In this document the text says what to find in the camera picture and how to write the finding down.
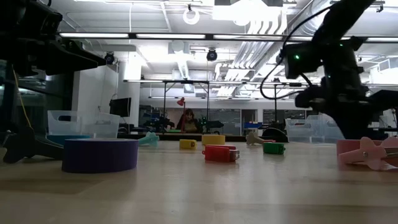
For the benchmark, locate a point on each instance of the black hanging camera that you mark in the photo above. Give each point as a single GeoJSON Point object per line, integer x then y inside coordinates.
{"type": "Point", "coordinates": [211, 55]}
{"type": "Point", "coordinates": [109, 58]}

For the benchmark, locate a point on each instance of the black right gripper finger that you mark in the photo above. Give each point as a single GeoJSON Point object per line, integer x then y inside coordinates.
{"type": "Point", "coordinates": [346, 123]}
{"type": "Point", "coordinates": [362, 123]}

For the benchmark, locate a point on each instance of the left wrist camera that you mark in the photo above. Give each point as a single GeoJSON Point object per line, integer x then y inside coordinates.
{"type": "Point", "coordinates": [40, 20]}

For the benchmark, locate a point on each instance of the blue box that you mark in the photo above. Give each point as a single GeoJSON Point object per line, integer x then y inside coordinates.
{"type": "Point", "coordinates": [252, 125]}

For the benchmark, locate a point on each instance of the red desk lamp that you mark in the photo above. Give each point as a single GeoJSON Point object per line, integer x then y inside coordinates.
{"type": "Point", "coordinates": [181, 101]}

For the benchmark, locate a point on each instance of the person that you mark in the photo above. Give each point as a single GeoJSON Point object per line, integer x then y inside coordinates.
{"type": "Point", "coordinates": [188, 124]}

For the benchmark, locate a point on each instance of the long ceiling light bar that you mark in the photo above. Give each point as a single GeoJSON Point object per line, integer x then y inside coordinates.
{"type": "Point", "coordinates": [93, 35]}

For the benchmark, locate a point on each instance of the black monitor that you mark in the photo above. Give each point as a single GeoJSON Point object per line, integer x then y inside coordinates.
{"type": "Point", "coordinates": [120, 107]}

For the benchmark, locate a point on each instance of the yellow tape roll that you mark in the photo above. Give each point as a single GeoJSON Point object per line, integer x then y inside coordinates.
{"type": "Point", "coordinates": [213, 140]}

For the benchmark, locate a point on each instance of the purple tape roll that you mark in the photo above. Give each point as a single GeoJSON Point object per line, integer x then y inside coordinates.
{"type": "Point", "coordinates": [99, 155]}

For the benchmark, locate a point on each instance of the black dome-shaped object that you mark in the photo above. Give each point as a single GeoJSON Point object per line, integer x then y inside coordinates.
{"type": "Point", "coordinates": [275, 135]}

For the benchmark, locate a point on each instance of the silver ventilation duct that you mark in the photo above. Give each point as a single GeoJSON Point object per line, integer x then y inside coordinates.
{"type": "Point", "coordinates": [248, 53]}

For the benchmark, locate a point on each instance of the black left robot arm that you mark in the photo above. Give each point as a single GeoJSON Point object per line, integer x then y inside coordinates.
{"type": "Point", "coordinates": [9, 37]}

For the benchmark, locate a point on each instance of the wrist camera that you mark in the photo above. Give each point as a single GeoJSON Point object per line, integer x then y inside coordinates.
{"type": "Point", "coordinates": [303, 60]}
{"type": "Point", "coordinates": [40, 20]}

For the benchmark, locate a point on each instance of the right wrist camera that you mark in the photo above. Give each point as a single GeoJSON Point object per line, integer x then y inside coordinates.
{"type": "Point", "coordinates": [303, 60]}

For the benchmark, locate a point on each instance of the clear plastic bin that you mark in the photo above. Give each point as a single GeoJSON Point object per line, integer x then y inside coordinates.
{"type": "Point", "coordinates": [308, 130]}
{"type": "Point", "coordinates": [93, 124]}

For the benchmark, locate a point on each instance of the light blue tape roll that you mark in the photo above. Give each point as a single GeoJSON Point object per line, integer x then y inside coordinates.
{"type": "Point", "coordinates": [62, 139]}

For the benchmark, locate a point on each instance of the black background station frame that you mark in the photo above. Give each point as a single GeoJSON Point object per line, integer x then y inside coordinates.
{"type": "Point", "coordinates": [275, 102]}
{"type": "Point", "coordinates": [163, 102]}

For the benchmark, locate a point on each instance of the green mini stapler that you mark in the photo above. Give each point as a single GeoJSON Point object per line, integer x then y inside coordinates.
{"type": "Point", "coordinates": [273, 148]}

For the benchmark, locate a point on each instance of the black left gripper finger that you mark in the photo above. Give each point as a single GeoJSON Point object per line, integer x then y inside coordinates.
{"type": "Point", "coordinates": [81, 69]}
{"type": "Point", "coordinates": [90, 57]}

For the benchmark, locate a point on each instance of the red mini stapler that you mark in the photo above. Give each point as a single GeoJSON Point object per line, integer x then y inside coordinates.
{"type": "Point", "coordinates": [269, 141]}
{"type": "Point", "coordinates": [219, 154]}

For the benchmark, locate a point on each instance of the yellow mini stapler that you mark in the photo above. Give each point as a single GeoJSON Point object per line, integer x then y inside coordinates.
{"type": "Point", "coordinates": [188, 144]}

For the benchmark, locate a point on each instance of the silver pink binder clip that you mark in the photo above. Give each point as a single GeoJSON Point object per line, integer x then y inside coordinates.
{"type": "Point", "coordinates": [367, 155]}

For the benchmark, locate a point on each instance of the black background robot arm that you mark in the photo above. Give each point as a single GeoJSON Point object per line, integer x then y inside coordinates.
{"type": "Point", "coordinates": [161, 123]}
{"type": "Point", "coordinates": [211, 124]}

